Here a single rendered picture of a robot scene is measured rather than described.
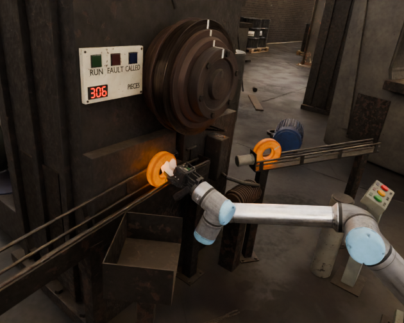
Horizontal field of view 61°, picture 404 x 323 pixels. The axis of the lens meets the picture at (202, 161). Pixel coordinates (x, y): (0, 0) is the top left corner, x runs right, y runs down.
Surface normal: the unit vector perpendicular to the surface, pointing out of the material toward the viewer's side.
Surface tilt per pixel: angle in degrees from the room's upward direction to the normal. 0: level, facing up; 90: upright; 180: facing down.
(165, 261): 5
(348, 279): 90
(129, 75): 90
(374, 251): 85
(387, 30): 90
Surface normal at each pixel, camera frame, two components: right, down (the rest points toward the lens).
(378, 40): -0.78, 0.20
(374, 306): 0.09, -0.90
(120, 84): 0.79, 0.33
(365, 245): -0.37, 0.29
